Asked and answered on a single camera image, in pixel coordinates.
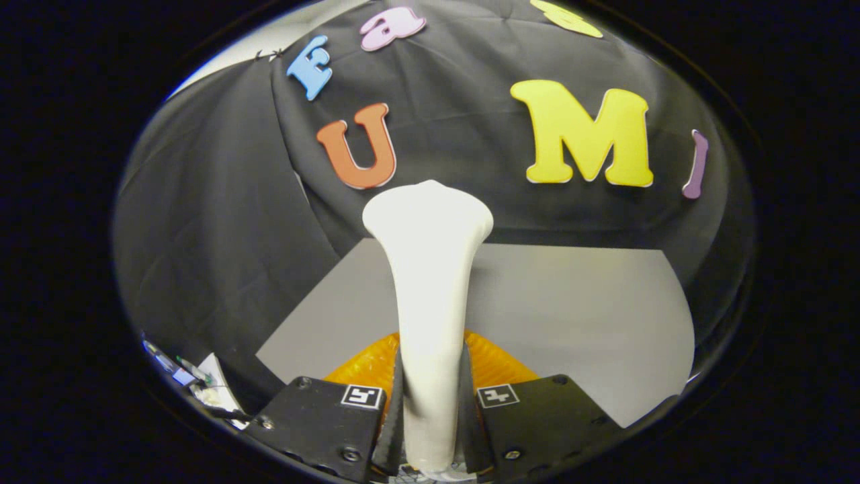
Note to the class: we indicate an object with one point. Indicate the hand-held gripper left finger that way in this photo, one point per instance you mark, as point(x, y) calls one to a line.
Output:
point(393, 437)

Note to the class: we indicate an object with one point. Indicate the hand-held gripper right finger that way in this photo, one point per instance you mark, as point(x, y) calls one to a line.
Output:
point(470, 437)

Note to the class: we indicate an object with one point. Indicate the white garment steamer head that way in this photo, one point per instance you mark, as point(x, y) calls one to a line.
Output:
point(430, 302)

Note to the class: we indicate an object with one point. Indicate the grey cabinet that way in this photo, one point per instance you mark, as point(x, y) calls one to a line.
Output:
point(571, 316)

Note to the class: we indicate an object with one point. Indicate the white paper sheet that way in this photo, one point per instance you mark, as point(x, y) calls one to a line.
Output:
point(216, 390)

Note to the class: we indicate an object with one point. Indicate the blue and white clutter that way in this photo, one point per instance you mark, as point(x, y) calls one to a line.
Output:
point(178, 373)

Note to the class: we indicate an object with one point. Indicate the black backdrop cloth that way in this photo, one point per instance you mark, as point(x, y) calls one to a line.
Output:
point(222, 235)

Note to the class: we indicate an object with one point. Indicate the row of small cloth clips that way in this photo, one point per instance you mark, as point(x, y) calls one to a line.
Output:
point(275, 54)

